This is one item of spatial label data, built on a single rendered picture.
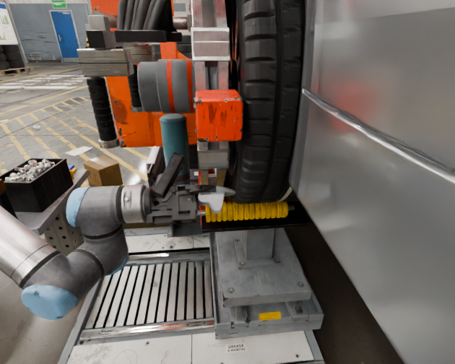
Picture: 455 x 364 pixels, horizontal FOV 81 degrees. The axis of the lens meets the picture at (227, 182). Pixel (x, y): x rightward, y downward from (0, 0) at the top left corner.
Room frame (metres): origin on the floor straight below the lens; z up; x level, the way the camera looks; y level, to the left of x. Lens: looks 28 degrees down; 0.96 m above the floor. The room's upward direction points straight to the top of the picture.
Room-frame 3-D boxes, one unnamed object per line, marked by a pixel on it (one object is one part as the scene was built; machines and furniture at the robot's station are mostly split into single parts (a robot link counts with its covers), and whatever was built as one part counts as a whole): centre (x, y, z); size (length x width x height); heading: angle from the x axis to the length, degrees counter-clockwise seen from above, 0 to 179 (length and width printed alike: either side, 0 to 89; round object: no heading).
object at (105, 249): (0.50, 0.31, 0.51); 0.12 x 0.09 x 0.12; 164
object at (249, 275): (0.79, -0.11, 0.32); 0.40 x 0.30 x 0.28; 6
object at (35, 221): (0.86, 0.69, 0.44); 0.43 x 0.17 x 0.03; 6
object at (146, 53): (0.92, 0.28, 0.93); 0.09 x 0.05 x 0.05; 96
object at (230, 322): (0.79, -0.11, 0.13); 0.50 x 0.36 x 0.10; 6
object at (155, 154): (2.50, 0.52, 0.28); 2.47 x 0.09 x 0.22; 6
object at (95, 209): (0.52, 0.30, 0.62); 0.12 x 0.09 x 0.10; 96
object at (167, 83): (0.77, 0.13, 0.85); 0.21 x 0.14 x 0.14; 96
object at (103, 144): (0.58, 0.27, 0.83); 0.04 x 0.04 x 0.16
